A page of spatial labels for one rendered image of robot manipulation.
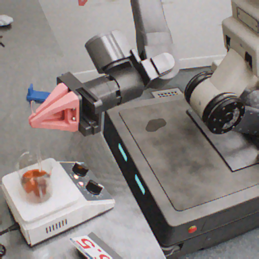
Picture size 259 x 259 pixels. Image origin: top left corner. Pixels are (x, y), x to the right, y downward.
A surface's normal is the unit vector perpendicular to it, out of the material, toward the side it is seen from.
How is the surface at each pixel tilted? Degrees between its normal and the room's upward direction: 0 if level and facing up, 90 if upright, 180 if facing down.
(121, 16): 90
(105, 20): 90
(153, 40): 40
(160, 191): 0
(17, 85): 0
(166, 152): 0
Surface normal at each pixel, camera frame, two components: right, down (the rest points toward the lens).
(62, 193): 0.10, -0.75
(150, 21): 0.09, -0.29
